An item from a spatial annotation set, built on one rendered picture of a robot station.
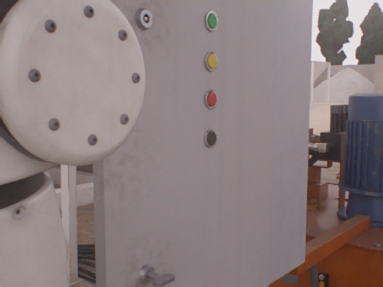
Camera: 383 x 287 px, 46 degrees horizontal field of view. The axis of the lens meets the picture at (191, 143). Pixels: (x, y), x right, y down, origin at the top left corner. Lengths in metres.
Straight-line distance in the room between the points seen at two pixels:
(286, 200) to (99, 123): 0.81
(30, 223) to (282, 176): 0.77
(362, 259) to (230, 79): 0.82
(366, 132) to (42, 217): 1.40
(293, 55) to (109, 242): 0.57
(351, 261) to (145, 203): 0.92
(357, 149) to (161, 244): 1.05
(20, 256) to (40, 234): 0.01
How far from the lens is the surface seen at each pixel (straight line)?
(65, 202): 2.50
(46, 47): 0.19
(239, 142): 0.77
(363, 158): 1.58
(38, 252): 0.23
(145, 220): 0.61
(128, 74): 0.22
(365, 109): 1.56
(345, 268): 1.44
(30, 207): 0.22
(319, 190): 1.83
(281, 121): 0.93
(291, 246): 1.04
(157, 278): 0.62
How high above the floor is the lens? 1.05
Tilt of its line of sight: 7 degrees down
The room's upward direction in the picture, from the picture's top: straight up
